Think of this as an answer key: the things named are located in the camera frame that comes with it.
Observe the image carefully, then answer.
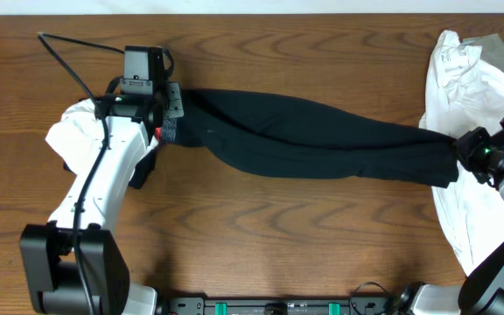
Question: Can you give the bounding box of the black leggings red waistband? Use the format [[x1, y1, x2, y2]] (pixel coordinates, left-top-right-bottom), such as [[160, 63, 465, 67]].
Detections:
[[160, 89, 459, 188]]

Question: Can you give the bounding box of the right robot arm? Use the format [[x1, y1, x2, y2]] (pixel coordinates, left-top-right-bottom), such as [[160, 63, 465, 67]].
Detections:
[[397, 128, 504, 315]]

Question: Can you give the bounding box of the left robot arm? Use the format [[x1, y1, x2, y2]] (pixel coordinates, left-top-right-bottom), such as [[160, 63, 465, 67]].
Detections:
[[19, 82, 184, 314]]

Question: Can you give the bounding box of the white shirt right pile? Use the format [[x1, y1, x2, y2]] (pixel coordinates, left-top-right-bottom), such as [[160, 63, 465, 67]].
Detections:
[[419, 31, 504, 274]]

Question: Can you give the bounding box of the white folded garment left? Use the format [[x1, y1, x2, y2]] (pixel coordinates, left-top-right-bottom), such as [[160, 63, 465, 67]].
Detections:
[[45, 98, 159, 176]]

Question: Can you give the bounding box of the grey garment under pile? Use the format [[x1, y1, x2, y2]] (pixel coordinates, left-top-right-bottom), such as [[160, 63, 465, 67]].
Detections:
[[462, 33, 504, 73]]

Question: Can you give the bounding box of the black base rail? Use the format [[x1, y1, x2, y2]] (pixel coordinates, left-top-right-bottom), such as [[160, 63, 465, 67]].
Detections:
[[166, 297, 390, 315]]

